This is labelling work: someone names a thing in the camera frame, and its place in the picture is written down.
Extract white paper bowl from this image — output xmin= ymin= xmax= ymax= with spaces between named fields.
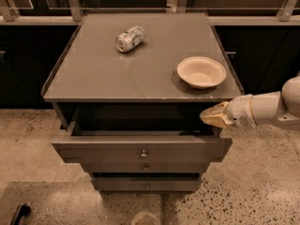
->
xmin=177 ymin=56 xmax=227 ymax=89

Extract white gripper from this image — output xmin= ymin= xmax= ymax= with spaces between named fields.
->
xmin=200 ymin=95 xmax=256 ymax=128

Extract grey middle drawer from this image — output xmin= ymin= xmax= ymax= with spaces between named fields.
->
xmin=82 ymin=162 xmax=208 ymax=173

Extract grey bottom drawer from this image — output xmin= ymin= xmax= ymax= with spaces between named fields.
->
xmin=92 ymin=176 xmax=201 ymax=192

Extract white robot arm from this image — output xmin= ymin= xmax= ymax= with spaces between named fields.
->
xmin=200 ymin=76 xmax=300 ymax=130

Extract crushed silver soda can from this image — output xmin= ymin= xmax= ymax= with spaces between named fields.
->
xmin=115 ymin=26 xmax=145 ymax=53

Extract black object on floor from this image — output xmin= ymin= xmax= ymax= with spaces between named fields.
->
xmin=10 ymin=203 xmax=31 ymax=225

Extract metal railing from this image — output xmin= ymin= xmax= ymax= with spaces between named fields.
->
xmin=1 ymin=0 xmax=300 ymax=26

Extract grey drawer cabinet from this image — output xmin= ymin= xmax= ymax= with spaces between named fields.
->
xmin=42 ymin=17 xmax=243 ymax=180

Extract grey top drawer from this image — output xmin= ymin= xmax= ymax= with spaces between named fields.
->
xmin=53 ymin=104 xmax=232 ymax=165

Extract grey drawer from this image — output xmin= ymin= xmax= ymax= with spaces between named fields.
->
xmin=92 ymin=176 xmax=201 ymax=192
xmin=82 ymin=162 xmax=208 ymax=173
xmin=53 ymin=104 xmax=232 ymax=165

